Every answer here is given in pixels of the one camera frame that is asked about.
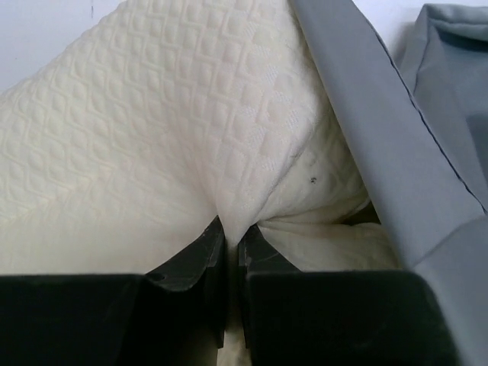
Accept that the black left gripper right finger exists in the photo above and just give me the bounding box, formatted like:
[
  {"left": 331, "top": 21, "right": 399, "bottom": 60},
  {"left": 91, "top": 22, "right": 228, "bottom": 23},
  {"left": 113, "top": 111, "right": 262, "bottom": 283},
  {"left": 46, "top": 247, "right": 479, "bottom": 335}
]
[{"left": 238, "top": 226, "right": 471, "bottom": 365}]

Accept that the grey fabric pillowcase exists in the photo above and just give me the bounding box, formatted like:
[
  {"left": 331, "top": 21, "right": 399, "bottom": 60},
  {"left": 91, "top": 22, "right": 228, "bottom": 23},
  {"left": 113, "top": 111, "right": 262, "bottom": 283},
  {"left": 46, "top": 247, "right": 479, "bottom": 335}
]
[{"left": 294, "top": 1, "right": 487, "bottom": 365}]

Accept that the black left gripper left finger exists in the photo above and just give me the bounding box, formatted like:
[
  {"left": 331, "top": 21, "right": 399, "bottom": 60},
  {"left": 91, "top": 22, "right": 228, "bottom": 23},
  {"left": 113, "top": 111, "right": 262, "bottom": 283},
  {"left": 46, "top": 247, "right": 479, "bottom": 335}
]
[{"left": 1, "top": 219, "right": 225, "bottom": 365}]

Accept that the cream and yellow pillow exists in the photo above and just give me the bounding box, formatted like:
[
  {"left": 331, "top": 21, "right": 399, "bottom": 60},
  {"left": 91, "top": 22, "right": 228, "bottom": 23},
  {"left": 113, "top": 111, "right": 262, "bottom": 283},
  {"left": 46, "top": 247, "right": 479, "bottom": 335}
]
[{"left": 0, "top": 0, "right": 405, "bottom": 366}]

